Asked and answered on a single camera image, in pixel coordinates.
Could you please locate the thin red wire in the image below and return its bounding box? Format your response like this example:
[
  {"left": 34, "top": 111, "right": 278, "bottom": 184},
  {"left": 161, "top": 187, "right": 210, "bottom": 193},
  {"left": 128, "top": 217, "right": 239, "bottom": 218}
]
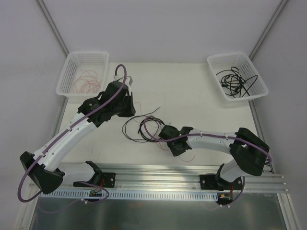
[
  {"left": 71, "top": 69, "right": 103, "bottom": 94},
  {"left": 134, "top": 102, "right": 195, "bottom": 163}
]

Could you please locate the black USB cable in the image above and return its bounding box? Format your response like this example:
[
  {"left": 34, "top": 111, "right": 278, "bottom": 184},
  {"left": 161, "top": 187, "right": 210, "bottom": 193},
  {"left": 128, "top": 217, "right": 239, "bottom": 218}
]
[{"left": 215, "top": 71, "right": 259, "bottom": 98}]

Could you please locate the thin black cable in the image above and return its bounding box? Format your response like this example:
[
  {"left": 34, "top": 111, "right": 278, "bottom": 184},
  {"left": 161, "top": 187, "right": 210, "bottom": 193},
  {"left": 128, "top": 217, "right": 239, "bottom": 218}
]
[{"left": 230, "top": 66, "right": 250, "bottom": 96}]

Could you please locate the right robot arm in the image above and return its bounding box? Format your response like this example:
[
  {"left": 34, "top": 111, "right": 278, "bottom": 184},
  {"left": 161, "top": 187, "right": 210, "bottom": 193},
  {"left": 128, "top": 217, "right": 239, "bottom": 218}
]
[{"left": 158, "top": 125, "right": 272, "bottom": 191}]

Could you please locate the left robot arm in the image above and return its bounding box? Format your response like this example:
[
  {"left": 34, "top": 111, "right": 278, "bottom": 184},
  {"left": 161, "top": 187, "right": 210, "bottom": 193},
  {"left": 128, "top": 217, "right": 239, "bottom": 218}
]
[{"left": 20, "top": 80, "right": 135, "bottom": 194}]

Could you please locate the left white plastic basket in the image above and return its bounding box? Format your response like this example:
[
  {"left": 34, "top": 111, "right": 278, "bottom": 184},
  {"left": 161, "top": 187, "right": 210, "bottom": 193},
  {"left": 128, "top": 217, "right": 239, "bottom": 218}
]
[{"left": 56, "top": 51, "right": 109, "bottom": 104}]

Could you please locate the white plastic basket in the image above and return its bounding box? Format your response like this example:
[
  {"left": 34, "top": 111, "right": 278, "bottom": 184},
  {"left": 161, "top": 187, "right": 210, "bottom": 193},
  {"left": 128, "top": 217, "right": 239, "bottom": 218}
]
[
  {"left": 207, "top": 52, "right": 269, "bottom": 103},
  {"left": 56, "top": 51, "right": 109, "bottom": 104}
]

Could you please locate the right white plastic basket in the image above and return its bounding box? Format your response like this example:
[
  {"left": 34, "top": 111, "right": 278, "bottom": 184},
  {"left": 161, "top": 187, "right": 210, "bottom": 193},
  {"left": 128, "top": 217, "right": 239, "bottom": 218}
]
[{"left": 207, "top": 52, "right": 269, "bottom": 103}]

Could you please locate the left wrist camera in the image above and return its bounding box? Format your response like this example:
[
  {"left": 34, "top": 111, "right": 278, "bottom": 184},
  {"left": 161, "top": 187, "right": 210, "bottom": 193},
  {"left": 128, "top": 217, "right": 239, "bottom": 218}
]
[{"left": 113, "top": 75, "right": 133, "bottom": 89}]

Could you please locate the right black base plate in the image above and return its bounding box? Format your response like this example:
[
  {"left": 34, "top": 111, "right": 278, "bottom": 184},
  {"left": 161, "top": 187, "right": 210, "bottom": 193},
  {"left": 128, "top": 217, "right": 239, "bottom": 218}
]
[{"left": 199, "top": 174, "right": 243, "bottom": 191}]

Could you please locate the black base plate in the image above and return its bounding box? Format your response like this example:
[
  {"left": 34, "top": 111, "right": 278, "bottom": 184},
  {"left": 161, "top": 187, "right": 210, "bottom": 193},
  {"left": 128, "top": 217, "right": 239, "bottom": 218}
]
[
  {"left": 73, "top": 172, "right": 116, "bottom": 188},
  {"left": 199, "top": 174, "right": 243, "bottom": 191}
]

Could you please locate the aluminium mounting rail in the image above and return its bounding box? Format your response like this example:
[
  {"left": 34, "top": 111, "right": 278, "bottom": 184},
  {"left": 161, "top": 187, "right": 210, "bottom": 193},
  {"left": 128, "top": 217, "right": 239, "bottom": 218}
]
[{"left": 28, "top": 162, "right": 287, "bottom": 192}]

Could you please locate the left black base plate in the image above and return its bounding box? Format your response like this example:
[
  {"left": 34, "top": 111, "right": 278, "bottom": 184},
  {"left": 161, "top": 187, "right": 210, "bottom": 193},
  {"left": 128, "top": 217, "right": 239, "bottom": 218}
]
[{"left": 73, "top": 172, "right": 116, "bottom": 188}]

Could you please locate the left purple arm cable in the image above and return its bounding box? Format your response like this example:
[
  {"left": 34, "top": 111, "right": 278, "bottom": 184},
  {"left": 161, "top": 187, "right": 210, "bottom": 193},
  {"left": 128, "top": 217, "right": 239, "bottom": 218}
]
[{"left": 17, "top": 64, "right": 128, "bottom": 203}]

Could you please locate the white slotted cable duct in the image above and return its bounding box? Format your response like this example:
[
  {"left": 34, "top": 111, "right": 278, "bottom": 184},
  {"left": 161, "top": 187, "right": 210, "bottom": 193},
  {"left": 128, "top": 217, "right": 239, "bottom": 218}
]
[{"left": 41, "top": 189, "right": 218, "bottom": 202}]

